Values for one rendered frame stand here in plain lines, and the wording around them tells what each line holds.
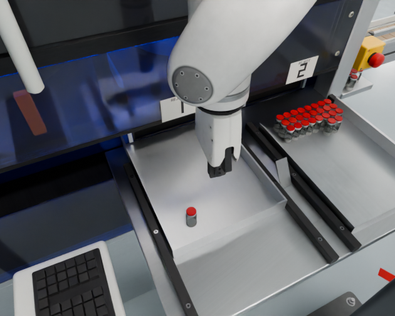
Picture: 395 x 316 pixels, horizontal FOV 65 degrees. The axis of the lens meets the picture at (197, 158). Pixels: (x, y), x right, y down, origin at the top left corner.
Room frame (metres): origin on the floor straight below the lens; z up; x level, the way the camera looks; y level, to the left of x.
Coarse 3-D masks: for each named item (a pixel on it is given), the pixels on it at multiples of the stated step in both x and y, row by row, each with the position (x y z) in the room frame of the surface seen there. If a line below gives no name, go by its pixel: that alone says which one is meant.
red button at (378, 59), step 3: (375, 54) 0.79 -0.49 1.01; (378, 54) 0.79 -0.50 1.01; (381, 54) 0.79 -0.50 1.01; (372, 57) 0.78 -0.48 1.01; (375, 57) 0.78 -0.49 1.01; (378, 57) 0.78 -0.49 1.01; (381, 57) 0.78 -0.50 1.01; (384, 57) 0.78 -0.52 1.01; (369, 60) 0.79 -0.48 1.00; (372, 60) 0.78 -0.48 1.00; (375, 60) 0.77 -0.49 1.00; (378, 60) 0.77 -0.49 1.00; (381, 60) 0.78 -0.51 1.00; (369, 63) 0.78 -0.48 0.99; (372, 63) 0.77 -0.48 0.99; (375, 63) 0.77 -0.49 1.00; (378, 63) 0.77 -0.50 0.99; (381, 63) 0.78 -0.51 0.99; (372, 66) 0.77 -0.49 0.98; (375, 66) 0.77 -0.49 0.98; (378, 66) 0.78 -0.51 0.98
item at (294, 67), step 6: (306, 60) 0.70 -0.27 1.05; (312, 60) 0.71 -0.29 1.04; (294, 66) 0.69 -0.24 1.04; (300, 66) 0.69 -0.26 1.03; (312, 66) 0.71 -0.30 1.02; (288, 72) 0.68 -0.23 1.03; (294, 72) 0.69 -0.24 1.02; (300, 72) 0.70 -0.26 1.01; (306, 72) 0.71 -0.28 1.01; (312, 72) 0.72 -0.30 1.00; (288, 78) 0.68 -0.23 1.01; (294, 78) 0.69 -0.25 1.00; (300, 78) 0.70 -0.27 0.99
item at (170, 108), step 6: (162, 102) 0.53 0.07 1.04; (168, 102) 0.54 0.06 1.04; (174, 102) 0.55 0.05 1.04; (180, 102) 0.55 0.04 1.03; (162, 108) 0.53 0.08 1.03; (168, 108) 0.54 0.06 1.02; (174, 108) 0.55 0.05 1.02; (180, 108) 0.55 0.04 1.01; (186, 108) 0.56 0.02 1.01; (192, 108) 0.57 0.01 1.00; (162, 114) 0.53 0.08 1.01; (168, 114) 0.54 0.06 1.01; (174, 114) 0.55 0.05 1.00; (180, 114) 0.55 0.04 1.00; (186, 114) 0.56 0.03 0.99; (162, 120) 0.53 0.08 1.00; (168, 120) 0.54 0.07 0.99
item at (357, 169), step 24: (360, 120) 0.64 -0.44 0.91; (288, 144) 0.57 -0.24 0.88; (312, 144) 0.57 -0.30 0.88; (336, 144) 0.57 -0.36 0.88; (360, 144) 0.57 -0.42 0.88; (384, 144) 0.56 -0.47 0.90; (312, 168) 0.49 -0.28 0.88; (336, 168) 0.49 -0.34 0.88; (360, 168) 0.49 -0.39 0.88; (384, 168) 0.49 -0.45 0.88; (336, 192) 0.42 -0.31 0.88; (360, 192) 0.42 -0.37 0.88; (384, 192) 0.42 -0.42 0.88; (360, 216) 0.35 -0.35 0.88; (384, 216) 0.35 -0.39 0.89
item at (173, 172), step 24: (144, 144) 0.57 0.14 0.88; (168, 144) 0.57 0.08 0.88; (192, 144) 0.57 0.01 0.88; (144, 168) 0.49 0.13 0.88; (168, 168) 0.49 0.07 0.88; (192, 168) 0.49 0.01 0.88; (240, 168) 0.49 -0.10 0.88; (144, 192) 0.41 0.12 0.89; (168, 192) 0.42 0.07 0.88; (192, 192) 0.42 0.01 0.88; (216, 192) 0.42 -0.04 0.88; (240, 192) 0.42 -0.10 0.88; (264, 192) 0.42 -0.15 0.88; (168, 216) 0.35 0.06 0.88; (216, 216) 0.35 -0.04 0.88; (240, 216) 0.35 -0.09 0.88; (264, 216) 0.35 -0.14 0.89; (168, 240) 0.28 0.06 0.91; (192, 240) 0.28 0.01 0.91
